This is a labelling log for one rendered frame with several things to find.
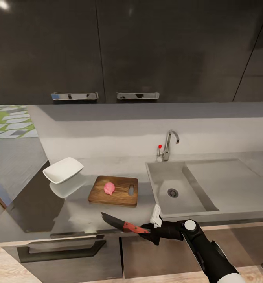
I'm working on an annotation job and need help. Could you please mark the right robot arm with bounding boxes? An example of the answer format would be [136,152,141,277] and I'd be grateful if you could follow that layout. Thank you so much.
[138,204,246,283]

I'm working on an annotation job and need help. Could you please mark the cutting board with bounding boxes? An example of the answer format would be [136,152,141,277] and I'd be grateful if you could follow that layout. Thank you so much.
[88,176,138,206]

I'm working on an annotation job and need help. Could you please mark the vidalia onion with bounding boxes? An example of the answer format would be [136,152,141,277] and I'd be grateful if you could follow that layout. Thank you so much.
[104,182,115,195]

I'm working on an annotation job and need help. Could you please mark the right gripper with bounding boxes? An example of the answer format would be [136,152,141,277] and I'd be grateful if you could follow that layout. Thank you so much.
[138,216,172,246]

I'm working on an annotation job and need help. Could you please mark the parer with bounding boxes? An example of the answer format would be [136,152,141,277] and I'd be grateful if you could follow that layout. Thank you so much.
[101,213,148,234]

